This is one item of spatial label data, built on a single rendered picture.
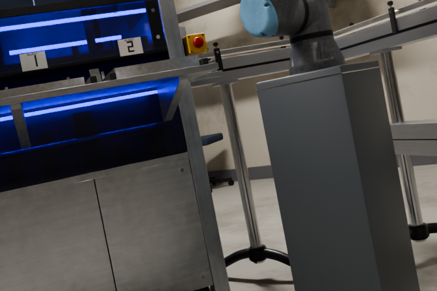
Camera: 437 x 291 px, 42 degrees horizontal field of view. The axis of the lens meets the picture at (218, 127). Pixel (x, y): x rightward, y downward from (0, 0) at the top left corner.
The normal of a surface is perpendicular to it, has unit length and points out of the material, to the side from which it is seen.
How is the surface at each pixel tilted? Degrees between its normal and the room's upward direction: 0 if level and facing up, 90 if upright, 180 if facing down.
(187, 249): 90
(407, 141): 90
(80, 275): 90
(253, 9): 97
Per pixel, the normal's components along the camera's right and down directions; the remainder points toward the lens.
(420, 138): -0.93, 0.19
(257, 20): -0.77, 0.29
